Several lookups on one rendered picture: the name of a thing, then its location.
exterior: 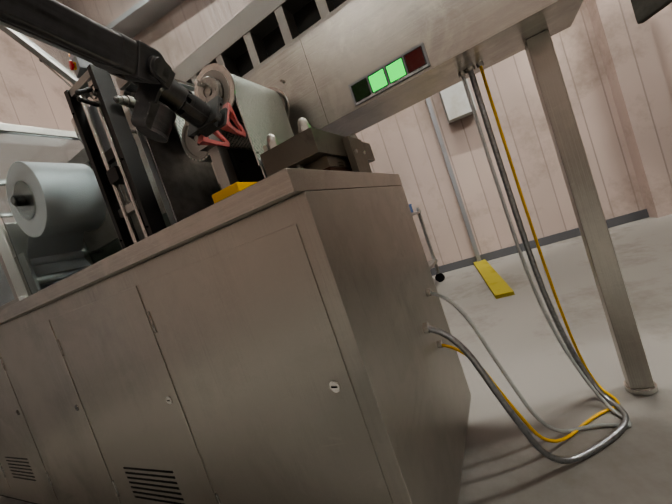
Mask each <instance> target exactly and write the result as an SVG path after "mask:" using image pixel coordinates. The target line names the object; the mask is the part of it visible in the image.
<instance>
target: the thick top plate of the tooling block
mask: <svg viewBox="0 0 672 504"><path fill-rule="evenodd" d="M343 138H345V137H344V136H340V135H337V134H333V133H330V132H326V131H322V130H319V129H315V128H312V127H310V128H308V129H306V130H304V131H302V132H300V133H299V134H297V135H295V136H293V137H291V138H290V139H288V140H286V141H284V142H282V143H280V144H279V145H277V146H275V147H273V148H271V149H270V150H268V151H266V152H264V153H262V154H260V157H261V160H262V163H263V165H264V168H265V171H266V174H267V177H269V176H271V175H273V174H275V173H277V172H279V171H281V170H283V169H285V168H295V167H296V166H297V165H301V164H303V166H305V165H307V164H309V163H311V162H313V161H315V160H317V159H319V158H321V157H323V156H326V155H328V156H335V157H342V158H348V156H347V153H346V150H345V147H344V144H343V141H342V139H343ZM362 144H363V147H364V150H365V152H366V156H367V159H368V162H369V163H371V162H373V161H375V158H374V155H373V152H372V149H371V146H370V144H369V143H365V142H362Z"/></svg>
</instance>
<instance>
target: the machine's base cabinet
mask: <svg viewBox="0 0 672 504"><path fill-rule="evenodd" d="M429 288H430V289H431V291H432V292H436V293H437V290H436V286H435V283H434V280H433V277H432V274H431V271H430V268H429V265H428V262H427V259H426V256H425V253H424V250H423V247H422V244H421V241H420V238H419V235H418V232H417V229H416V226H415V222H414V219H413V216H412V213H411V210H410V207H409V204H408V201H407V198H406V195H405V192H404V189H403V186H386V187H370V188H354V189H338V190H322V191H306V192H302V193H300V194H298V195H295V196H293V197H291V198H288V199H286V200H284V201H282V202H279V203H277V204H275V205H273V206H270V207H268V208H266V209H263V210H261V211H259V212H257V213H254V214H252V215H250V216H248V217H245V218H243V219H241V220H238V221H236V222H234V223H232V224H229V225H227V226H225V227H223V228H220V229H218V230H216V231H213V232H211V233H209V234H207V235H204V236H202V237H200V238H198V239H195V240H193V241H191V242H188V243H186V244H184V245H182V246H179V247H177V248H175V249H173V250H170V251H168V252H166V253H164V254H161V255H159V256H157V257H154V258H152V259H150V260H148V261H145V262H143V263H141V264H139V265H136V266H134V267H132V268H129V269H127V270H125V271H123V272H120V273H118V274H116V275H114V276H111V277H109V278H107V279H104V280H102V281H100V282H98V283H95V284H93V285H91V286H89V287H86V288H84V289H82V290H79V291H77V292H75V293H73V294H70V295H68V296H66V297H64V298H61V299H59V300H57V301H54V302H52V303H50V304H48V305H45V306H43V307H41V308H39V309H36V310H34V311H32V312H29V313H27V314H25V315H23V316H20V317H18V318H16V319H14V320H11V321H9V322H7V323H4V324H2V325H0V496H4V497H6V498H12V499H16V500H20V501H24V502H28V503H32V504H458V499H459V491H460V483H461V475H462V467H463V458H464V450H465V442H466V434H467V426H468V418H469V410H470V401H471V393H470V390H469V387H468V384H467V381H466V378H465V375H464V372H463V369H462V366H461V363H460V360H459V357H458V354H457V351H455V350H453V349H450V348H446V347H443V348H438V347H437V343H436V341H439V340H441V341H442V342H443V344H447V345H451V346H454V347H455V345H454V344H453V343H451V342H450V341H449V340H447V339H446V338H444V337H442V336H440V335H438V334H434V333H431V332H430V333H428V334H425V333H424V331H423V327H422V324H423V323H426V322H428V323H429V324H430V326H433V327H436V328H440V329H442V330H444V331H446V332H448V333H450V334H451V332H450V329H449V326H448V323H447V320H446V317H445V314H444V311H443V308H442V305H441V302H440V299H439V297H437V296H433V295H432V296H428V297H427V295H426V292H425V289H429Z"/></svg>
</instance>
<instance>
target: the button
mask: <svg viewBox="0 0 672 504"><path fill-rule="evenodd" d="M255 183H257V182H236V183H234V184H232V185H230V186H228V187H226V188H224V189H222V190H220V191H218V192H216V193H215V194H213V195H212V198H213V201H214V204H215V203H217V202H219V201H221V200H223V199H225V198H227V197H229V196H231V195H233V194H235V193H237V192H239V191H241V190H243V189H245V188H247V187H249V186H251V185H253V184H255Z"/></svg>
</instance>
